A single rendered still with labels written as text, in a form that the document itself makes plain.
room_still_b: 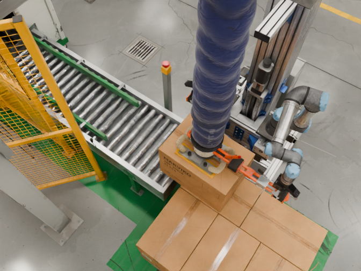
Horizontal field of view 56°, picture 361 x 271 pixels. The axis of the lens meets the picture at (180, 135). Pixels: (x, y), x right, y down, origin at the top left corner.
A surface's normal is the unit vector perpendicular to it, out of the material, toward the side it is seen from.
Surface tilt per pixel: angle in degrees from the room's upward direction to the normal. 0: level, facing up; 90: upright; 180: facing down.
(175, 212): 0
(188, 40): 0
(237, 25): 77
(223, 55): 73
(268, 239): 0
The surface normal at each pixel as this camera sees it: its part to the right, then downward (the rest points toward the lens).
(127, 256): 0.00, -0.49
